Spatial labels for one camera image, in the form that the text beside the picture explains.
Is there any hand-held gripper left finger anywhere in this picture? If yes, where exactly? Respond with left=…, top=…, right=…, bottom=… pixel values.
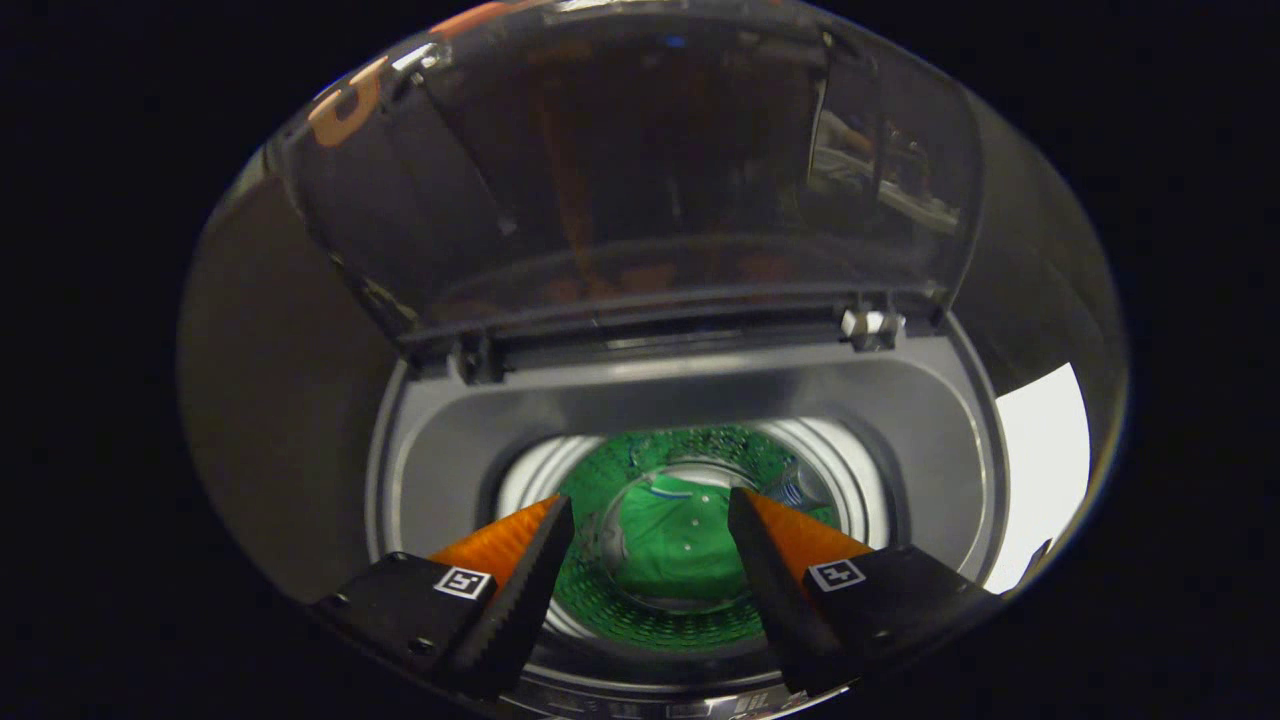
left=310, top=493, right=576, bottom=701

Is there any green polo shirt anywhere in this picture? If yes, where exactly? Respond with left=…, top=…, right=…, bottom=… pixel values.
left=620, top=478, right=761, bottom=606

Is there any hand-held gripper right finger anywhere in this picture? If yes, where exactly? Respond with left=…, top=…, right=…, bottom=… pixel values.
left=727, top=487, right=1006, bottom=696

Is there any transparent washing machine lid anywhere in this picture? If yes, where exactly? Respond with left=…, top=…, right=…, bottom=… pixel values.
left=265, top=0, right=986, bottom=386

